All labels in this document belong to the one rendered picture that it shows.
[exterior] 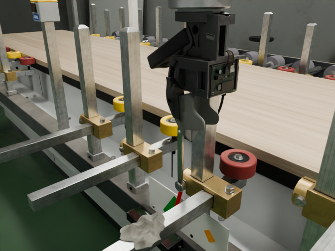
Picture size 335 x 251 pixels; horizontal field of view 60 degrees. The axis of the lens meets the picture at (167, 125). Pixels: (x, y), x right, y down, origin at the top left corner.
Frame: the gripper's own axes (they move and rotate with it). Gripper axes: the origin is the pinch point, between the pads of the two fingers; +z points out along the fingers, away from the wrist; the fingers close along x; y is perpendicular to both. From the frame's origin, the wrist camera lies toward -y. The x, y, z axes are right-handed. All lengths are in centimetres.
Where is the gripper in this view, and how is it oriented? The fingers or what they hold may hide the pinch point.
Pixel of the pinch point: (187, 132)
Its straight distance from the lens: 51.5
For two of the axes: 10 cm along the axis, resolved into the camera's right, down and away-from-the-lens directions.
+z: 0.1, 9.2, 3.9
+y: 6.6, 2.9, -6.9
